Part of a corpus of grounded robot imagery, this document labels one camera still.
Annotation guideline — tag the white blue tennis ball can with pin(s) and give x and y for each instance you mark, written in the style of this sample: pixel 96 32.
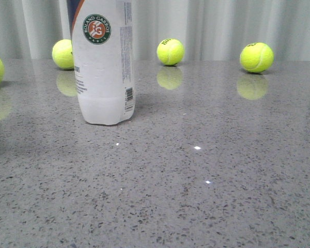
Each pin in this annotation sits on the white blue tennis ball can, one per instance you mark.
pixel 101 33

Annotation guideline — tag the yellow Roland Garros tennis ball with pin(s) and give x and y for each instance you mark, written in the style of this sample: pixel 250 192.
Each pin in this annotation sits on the yellow Roland Garros tennis ball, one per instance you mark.
pixel 62 54

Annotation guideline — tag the grey pleated curtain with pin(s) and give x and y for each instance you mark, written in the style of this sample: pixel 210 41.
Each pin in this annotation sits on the grey pleated curtain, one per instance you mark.
pixel 209 30

